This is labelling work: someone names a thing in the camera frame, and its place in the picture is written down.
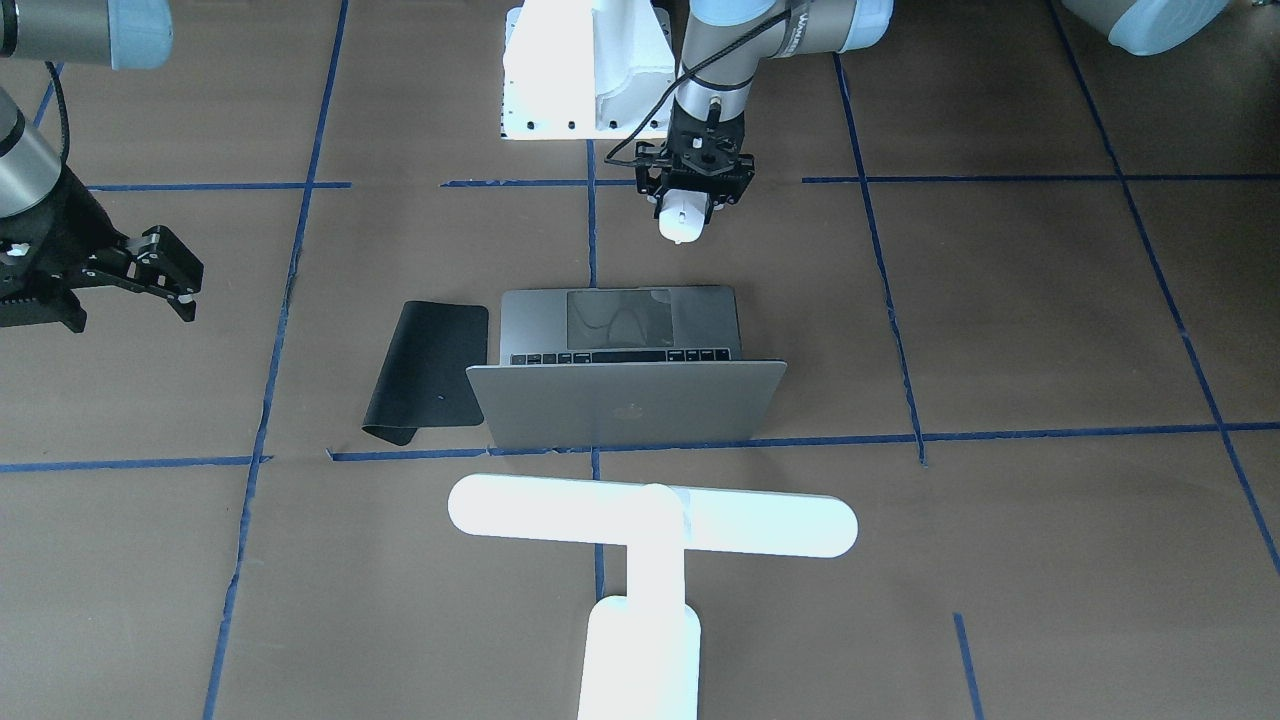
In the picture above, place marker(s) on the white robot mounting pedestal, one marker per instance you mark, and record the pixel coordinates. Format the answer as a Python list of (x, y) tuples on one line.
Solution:
[(586, 69)]

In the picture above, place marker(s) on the black mouse pad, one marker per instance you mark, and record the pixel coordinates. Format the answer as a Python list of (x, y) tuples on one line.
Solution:
[(423, 380)]

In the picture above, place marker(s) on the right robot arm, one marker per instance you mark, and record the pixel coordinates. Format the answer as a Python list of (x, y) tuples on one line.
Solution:
[(113, 34)]

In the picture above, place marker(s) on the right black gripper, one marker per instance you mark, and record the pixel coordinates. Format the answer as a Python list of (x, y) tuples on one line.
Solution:
[(72, 226)]

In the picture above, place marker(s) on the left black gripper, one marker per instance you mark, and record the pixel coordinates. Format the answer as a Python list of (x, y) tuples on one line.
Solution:
[(650, 184)]

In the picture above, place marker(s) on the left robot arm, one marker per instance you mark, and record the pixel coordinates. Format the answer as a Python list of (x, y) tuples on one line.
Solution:
[(726, 41)]

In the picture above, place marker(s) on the grey laptop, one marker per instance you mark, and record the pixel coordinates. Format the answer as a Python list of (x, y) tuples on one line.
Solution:
[(645, 366)]

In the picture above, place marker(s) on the white wireless mouse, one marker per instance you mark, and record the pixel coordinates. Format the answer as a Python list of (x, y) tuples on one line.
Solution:
[(682, 215)]

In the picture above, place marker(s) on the white desk lamp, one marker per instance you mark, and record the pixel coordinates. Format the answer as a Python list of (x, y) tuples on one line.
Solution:
[(642, 647)]

